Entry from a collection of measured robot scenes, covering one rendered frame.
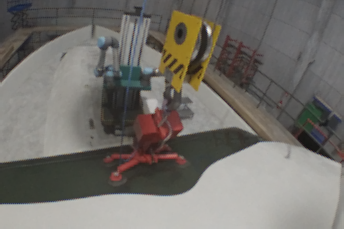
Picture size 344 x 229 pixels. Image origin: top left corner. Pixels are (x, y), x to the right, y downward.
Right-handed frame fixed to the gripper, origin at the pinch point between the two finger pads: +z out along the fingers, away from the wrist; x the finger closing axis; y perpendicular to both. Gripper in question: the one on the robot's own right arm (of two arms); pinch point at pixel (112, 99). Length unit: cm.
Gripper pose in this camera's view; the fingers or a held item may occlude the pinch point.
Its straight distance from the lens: 193.1
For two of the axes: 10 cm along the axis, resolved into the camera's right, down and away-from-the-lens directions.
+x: -9.0, 1.5, -4.0
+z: 0.4, 9.6, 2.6
